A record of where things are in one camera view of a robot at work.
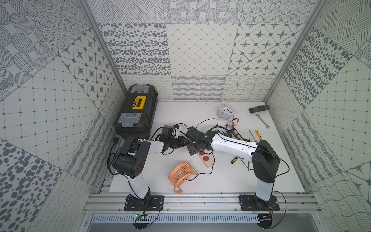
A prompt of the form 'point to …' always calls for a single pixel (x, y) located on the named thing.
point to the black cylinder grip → (259, 108)
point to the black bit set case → (235, 134)
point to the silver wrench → (258, 115)
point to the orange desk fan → (178, 173)
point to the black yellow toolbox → (136, 117)
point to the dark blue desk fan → (222, 130)
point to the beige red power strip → (206, 158)
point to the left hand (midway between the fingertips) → (186, 139)
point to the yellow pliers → (258, 134)
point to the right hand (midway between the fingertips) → (197, 147)
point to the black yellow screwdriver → (234, 159)
